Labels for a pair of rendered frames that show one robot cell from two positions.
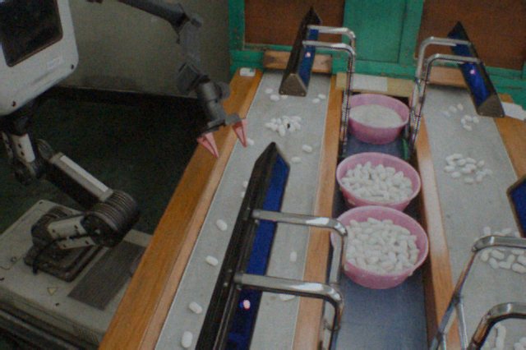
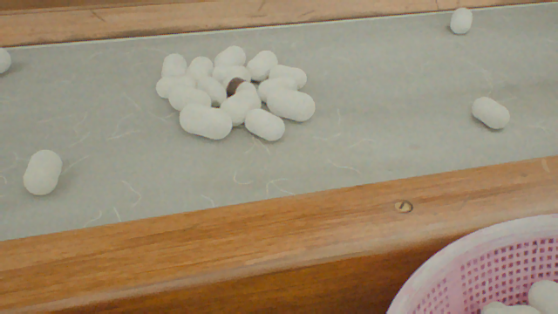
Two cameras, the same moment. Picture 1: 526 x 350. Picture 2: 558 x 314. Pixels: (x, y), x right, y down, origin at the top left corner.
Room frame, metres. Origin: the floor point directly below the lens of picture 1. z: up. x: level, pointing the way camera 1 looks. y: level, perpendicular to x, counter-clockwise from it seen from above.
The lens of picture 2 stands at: (1.02, -0.40, 0.97)
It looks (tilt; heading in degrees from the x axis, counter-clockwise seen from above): 33 degrees down; 63
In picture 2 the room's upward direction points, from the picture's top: 2 degrees clockwise
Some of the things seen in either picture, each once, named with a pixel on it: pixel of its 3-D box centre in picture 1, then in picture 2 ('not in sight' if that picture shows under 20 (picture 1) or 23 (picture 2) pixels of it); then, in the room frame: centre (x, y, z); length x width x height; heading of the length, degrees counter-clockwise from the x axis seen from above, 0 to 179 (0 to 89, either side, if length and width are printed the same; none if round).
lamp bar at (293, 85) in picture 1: (303, 44); not in sight; (1.54, -0.13, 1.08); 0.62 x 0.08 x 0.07; 170
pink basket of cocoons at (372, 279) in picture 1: (377, 250); not in sight; (0.95, -0.32, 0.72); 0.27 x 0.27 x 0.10
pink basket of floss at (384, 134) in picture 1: (374, 119); not in sight; (1.66, -0.44, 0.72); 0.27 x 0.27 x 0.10
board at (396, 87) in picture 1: (375, 85); not in sight; (1.88, -0.47, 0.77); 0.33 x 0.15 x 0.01; 80
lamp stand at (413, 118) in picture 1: (439, 107); not in sight; (1.46, -0.60, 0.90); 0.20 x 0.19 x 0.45; 170
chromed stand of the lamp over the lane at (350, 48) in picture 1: (324, 94); not in sight; (1.52, -0.21, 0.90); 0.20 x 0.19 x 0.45; 170
